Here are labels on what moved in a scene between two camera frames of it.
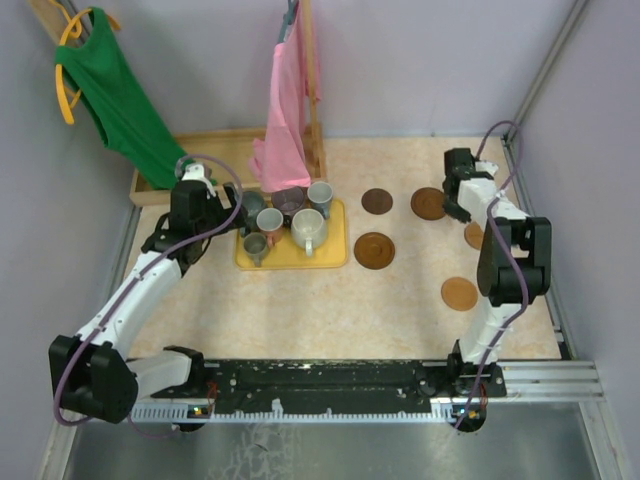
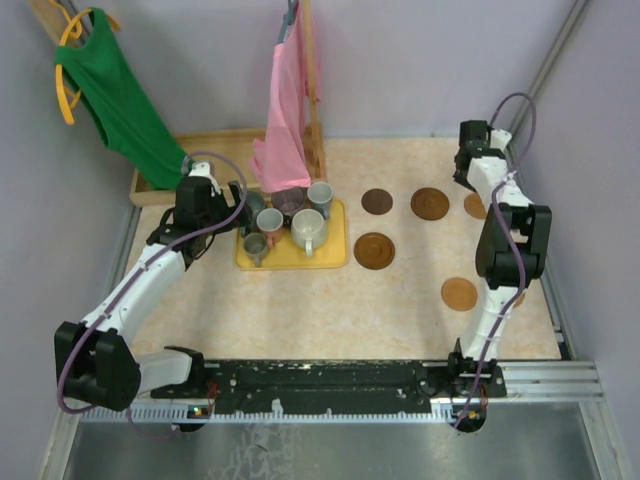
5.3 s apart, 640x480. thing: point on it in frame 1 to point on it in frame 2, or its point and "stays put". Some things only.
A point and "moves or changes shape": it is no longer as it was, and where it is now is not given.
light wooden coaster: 473,235 moves or changes shape
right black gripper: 461,215 to 460,179
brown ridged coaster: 427,203 stays put
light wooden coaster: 459,294 stays put
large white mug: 309,229 stays put
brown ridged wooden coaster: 374,250 stays put
